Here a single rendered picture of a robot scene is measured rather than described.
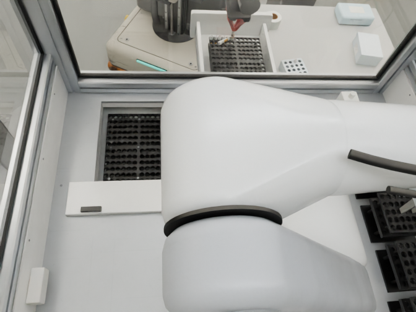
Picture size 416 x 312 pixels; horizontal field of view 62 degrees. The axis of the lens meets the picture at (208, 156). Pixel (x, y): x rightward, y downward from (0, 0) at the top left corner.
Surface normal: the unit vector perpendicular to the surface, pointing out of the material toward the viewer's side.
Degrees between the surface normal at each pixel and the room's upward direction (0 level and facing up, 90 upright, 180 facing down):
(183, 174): 41
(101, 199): 0
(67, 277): 0
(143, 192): 0
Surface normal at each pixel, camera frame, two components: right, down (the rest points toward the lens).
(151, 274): 0.10, -0.48
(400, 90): -0.99, 0.02
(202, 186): -0.29, -0.44
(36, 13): 0.07, 0.88
